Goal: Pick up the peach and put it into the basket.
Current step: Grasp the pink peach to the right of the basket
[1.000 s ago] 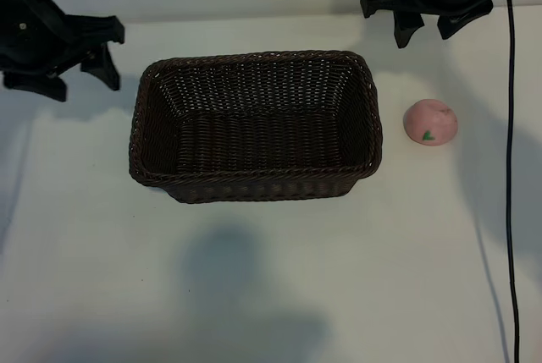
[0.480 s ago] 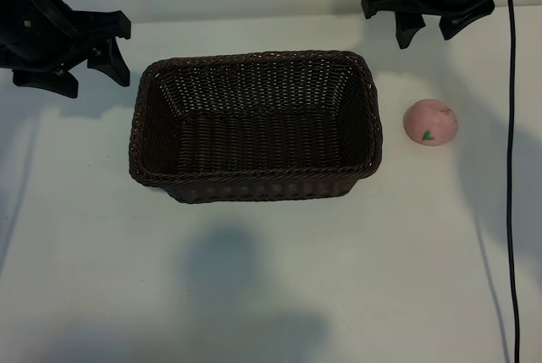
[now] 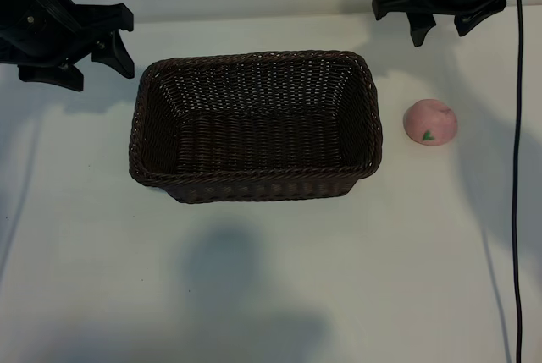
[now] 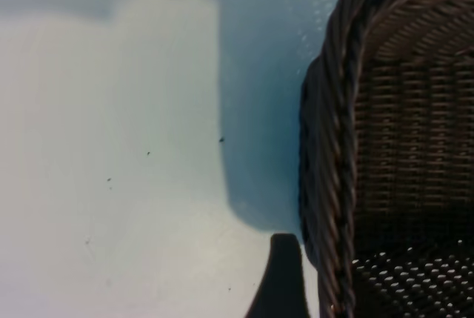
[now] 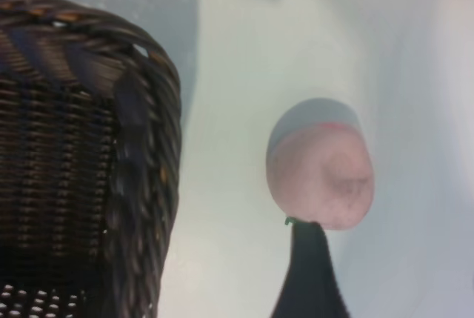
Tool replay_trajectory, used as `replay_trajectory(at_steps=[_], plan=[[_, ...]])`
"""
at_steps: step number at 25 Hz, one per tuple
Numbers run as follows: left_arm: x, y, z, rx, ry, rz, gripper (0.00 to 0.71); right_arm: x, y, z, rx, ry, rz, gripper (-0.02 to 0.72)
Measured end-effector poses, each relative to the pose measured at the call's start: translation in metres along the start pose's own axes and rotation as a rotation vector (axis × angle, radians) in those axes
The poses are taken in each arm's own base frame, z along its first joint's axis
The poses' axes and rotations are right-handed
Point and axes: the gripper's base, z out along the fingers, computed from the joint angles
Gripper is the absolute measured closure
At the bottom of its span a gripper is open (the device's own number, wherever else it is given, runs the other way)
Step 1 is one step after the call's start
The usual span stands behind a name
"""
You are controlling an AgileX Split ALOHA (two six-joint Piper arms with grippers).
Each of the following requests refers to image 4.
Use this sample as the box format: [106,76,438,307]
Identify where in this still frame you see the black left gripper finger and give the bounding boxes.
[244,232,310,318]

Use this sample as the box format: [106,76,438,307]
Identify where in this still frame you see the dark brown woven basket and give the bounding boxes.
[298,0,474,318]

